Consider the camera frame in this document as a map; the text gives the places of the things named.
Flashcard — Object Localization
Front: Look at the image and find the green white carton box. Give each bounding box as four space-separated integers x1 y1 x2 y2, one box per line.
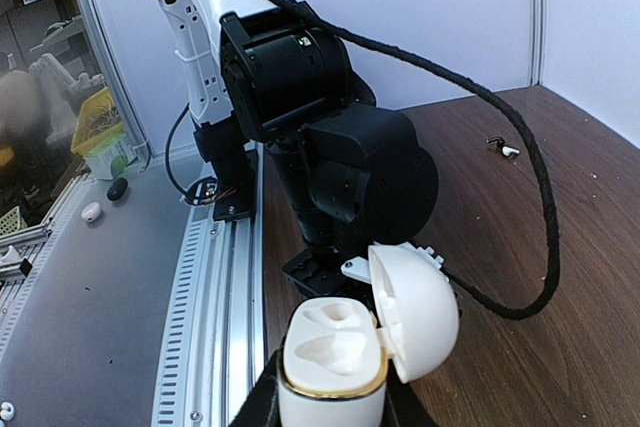
84 132 137 180

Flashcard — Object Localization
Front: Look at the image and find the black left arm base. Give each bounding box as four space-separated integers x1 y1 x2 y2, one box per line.
181 148 259 222

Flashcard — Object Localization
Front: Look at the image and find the right aluminium corner post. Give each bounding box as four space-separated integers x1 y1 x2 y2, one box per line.
529 0 547 86

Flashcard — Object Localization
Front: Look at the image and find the black round cap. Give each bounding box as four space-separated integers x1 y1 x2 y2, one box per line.
106 177 129 202

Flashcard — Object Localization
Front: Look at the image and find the white earbud charging case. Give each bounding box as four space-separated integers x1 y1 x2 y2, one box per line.
278 268 459 426

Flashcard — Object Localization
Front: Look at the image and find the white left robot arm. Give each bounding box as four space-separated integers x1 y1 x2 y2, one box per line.
160 0 439 305

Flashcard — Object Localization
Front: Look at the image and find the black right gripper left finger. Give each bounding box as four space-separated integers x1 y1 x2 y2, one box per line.
229 349 281 427

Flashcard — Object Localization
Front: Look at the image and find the left aluminium corner post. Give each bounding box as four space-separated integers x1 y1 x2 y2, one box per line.
77 0 152 173

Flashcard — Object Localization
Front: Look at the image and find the aluminium corner post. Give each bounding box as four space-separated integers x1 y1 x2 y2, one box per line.
77 0 152 173
529 0 547 86

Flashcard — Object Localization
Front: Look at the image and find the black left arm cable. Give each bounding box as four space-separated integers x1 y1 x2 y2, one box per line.
212 0 561 321

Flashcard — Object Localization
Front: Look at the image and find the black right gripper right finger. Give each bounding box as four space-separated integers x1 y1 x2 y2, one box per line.
382 366 438 427

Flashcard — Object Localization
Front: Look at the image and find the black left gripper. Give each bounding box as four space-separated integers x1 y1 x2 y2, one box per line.
282 249 373 307

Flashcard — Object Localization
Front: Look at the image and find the aluminium front table rail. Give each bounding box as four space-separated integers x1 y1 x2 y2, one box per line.
1 162 266 426

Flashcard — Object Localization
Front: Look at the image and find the yellow plastic basket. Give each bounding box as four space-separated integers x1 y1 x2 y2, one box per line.
70 87 125 157

